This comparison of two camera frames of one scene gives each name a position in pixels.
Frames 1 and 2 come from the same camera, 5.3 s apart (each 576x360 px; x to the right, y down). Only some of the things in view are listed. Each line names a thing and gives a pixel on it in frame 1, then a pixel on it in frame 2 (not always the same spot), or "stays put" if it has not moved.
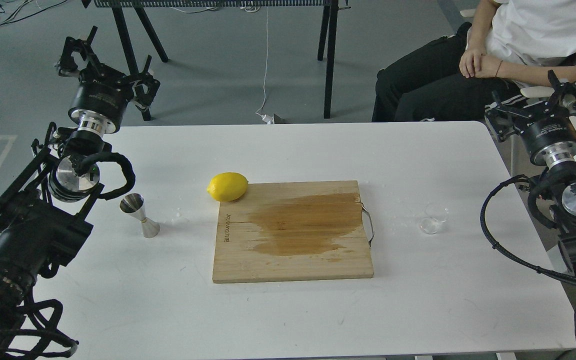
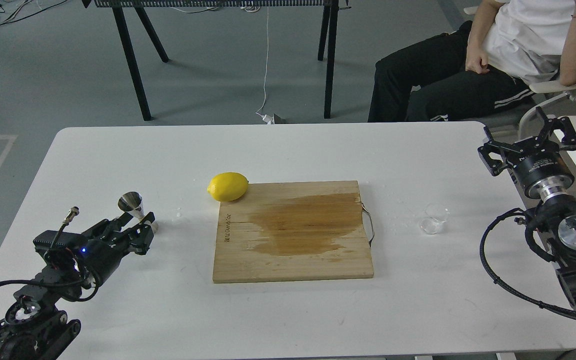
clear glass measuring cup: x=433 y=218 stays put
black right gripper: x=550 y=138 to x=541 y=174
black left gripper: x=103 y=93 to x=87 y=258
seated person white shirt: x=512 y=44 stays put
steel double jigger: x=134 y=203 stays put
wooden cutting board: x=292 y=231 stays put
